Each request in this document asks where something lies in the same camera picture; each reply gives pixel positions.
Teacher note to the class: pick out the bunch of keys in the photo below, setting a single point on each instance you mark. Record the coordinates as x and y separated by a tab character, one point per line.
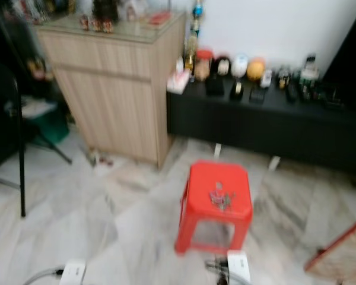
221	198

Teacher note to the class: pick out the red plastic stool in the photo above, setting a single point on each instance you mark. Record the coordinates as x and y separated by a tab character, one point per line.
213	217

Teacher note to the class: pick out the woven panel red rim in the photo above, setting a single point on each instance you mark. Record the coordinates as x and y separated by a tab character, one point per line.
344	261

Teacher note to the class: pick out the black low console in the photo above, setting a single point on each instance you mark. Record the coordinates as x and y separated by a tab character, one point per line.
261	130

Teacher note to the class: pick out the small brown floor object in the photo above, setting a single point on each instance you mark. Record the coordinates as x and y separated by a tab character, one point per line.
104	160

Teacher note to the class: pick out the black flat phone holder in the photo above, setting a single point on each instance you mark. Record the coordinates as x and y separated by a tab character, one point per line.
258	96

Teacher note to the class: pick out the black tape dispenser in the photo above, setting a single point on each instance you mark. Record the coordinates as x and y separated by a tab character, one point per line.
237	91

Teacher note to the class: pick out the black square pouch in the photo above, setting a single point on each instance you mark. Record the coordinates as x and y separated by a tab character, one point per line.
215	86

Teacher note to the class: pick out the black remote control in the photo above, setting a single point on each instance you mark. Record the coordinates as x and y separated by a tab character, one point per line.
293	94

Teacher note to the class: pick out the pink white tissue pack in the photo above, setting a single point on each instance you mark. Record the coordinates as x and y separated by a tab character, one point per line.
178	83

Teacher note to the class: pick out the light wooden cabinet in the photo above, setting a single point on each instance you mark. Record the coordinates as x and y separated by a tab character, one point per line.
113	107

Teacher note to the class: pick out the small panda toy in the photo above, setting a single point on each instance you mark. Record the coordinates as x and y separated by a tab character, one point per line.
266	79

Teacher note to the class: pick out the small black figure toy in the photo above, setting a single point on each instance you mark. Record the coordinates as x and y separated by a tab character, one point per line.
283	78

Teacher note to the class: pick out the black round plush toy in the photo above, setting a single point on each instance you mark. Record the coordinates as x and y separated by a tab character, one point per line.
221	66

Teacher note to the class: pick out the red lid snack jar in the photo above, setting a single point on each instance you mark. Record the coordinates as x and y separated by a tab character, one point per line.
203	66

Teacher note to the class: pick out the orange round plush toy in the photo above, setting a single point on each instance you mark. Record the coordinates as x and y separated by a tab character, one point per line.
256	69

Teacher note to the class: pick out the white round plush toy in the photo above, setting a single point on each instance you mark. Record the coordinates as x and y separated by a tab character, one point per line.
239	66

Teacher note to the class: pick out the black folding chair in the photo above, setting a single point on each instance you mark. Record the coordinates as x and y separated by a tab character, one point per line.
3	119

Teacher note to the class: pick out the gold trophy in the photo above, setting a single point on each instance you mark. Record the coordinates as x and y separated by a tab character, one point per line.
190	53

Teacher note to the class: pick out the green bin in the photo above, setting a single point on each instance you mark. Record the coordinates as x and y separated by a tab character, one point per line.
53	127

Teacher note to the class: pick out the black television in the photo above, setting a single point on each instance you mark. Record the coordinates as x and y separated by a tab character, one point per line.
350	59

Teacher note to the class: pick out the red packet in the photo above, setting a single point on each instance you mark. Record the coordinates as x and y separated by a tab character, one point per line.
160	18

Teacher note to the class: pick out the blue ball trophy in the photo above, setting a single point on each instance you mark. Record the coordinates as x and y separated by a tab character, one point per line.
197	10

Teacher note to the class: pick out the black incense pot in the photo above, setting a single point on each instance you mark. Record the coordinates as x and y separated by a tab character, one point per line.
105	10

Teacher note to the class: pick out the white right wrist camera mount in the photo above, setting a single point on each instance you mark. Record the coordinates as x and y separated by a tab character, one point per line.
238	267

